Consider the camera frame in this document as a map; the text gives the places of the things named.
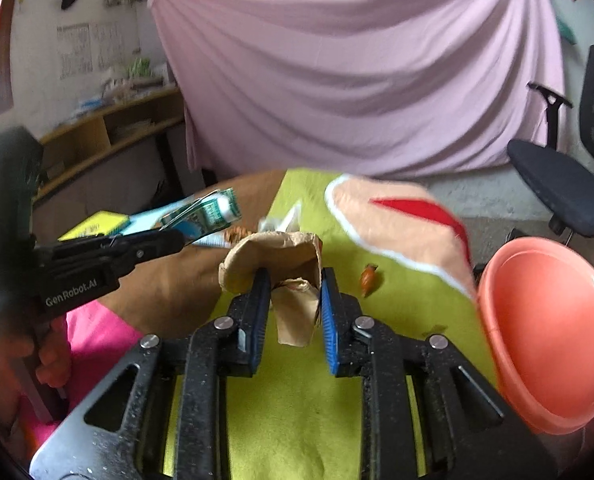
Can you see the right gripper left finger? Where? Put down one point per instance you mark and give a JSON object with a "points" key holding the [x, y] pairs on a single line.
{"points": [[250, 313]]}

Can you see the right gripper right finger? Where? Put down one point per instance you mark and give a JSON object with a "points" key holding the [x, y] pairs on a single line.
{"points": [[338, 314]]}

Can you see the small orange peel scrap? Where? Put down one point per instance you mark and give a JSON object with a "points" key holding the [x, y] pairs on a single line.
{"points": [[368, 279]]}

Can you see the brown paper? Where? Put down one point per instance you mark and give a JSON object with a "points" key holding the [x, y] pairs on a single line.
{"points": [[294, 263]]}

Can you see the green white wrapper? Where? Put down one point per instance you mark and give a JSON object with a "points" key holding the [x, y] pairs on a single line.
{"points": [[212, 213]]}

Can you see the person's left hand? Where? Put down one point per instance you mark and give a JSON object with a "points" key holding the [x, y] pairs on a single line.
{"points": [[53, 350]]}

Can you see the colourful patchwork table cloth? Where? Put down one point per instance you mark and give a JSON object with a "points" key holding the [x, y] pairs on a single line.
{"points": [[392, 244]]}

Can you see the brown snack scrap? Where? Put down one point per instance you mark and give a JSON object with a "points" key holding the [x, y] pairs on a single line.
{"points": [[235, 234]]}

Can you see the yellow book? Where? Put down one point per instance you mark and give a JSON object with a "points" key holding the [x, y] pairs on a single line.
{"points": [[101, 223]]}

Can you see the wooden shelf desk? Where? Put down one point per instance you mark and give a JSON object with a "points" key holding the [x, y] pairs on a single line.
{"points": [[71, 150]]}

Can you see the salmon plastic basin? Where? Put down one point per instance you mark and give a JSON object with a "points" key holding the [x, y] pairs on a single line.
{"points": [[536, 304]]}

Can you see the pink hanging sheet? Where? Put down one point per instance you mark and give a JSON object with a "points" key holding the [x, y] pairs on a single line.
{"points": [[385, 88]]}

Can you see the black office chair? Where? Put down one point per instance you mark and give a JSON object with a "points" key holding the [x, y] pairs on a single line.
{"points": [[559, 181]]}

